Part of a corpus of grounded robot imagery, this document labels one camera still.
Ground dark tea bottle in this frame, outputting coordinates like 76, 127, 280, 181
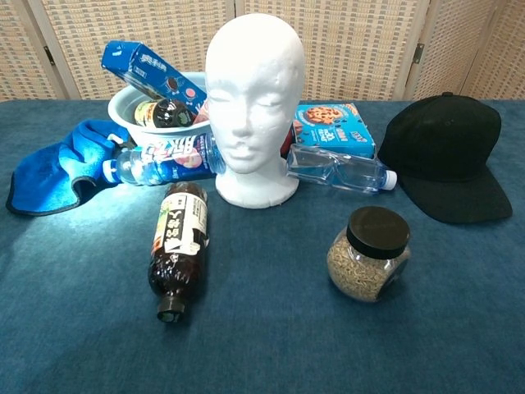
147, 182, 211, 324

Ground black baseball cap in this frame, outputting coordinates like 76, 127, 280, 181
377, 92, 514, 225

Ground red snack packet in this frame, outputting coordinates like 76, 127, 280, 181
281, 125, 296, 157

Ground clear safety goggles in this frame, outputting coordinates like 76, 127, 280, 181
285, 142, 385, 194

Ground white foam mannequin head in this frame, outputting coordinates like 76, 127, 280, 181
203, 12, 307, 209

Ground blue-labelled drink bottle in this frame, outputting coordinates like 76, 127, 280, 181
102, 131, 226, 186

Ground blue chocolate chip cookie box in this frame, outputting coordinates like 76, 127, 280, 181
291, 102, 377, 159

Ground grain jar with black lid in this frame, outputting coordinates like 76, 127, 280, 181
326, 205, 413, 304

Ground clear water bottle, white cap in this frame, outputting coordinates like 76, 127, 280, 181
285, 142, 398, 196

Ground dark sauce bottle, yellow label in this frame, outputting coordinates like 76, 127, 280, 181
134, 98, 197, 129

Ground pale plastic basin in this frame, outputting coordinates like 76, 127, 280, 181
107, 71, 212, 147

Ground blue Oreo cookie box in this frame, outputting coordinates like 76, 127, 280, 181
101, 39, 208, 118

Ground blue velvet tablecloth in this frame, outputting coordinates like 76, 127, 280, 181
0, 98, 525, 394

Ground blue towel with black trim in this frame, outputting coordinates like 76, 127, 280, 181
5, 118, 132, 217

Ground woven folding screen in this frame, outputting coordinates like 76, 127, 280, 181
0, 0, 525, 102

